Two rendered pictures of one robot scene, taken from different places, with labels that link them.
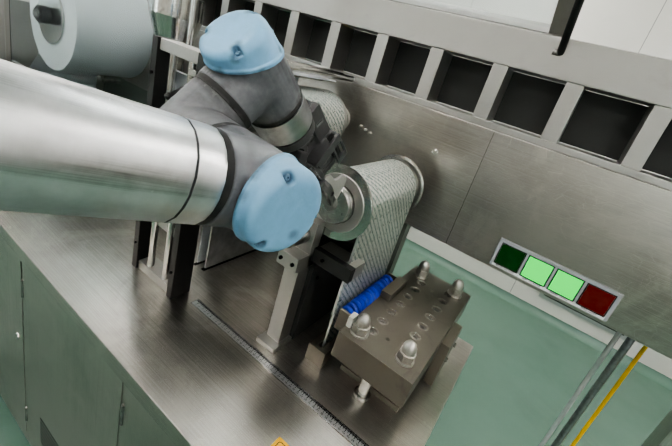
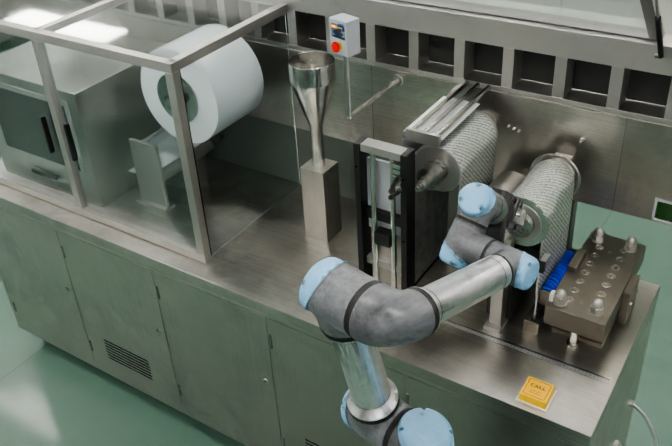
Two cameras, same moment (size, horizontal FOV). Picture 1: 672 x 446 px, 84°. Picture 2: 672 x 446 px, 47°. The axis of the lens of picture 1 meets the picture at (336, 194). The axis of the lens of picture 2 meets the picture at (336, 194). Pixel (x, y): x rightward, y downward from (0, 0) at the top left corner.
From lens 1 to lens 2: 1.43 m
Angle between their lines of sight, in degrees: 13
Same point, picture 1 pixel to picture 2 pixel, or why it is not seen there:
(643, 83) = not seen: outside the picture
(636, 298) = not seen: outside the picture
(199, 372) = (459, 356)
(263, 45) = (490, 201)
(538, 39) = (641, 47)
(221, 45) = (473, 207)
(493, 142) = (628, 126)
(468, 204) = (622, 176)
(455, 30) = (573, 43)
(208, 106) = (473, 232)
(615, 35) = not seen: outside the picture
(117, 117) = (489, 272)
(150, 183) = (498, 285)
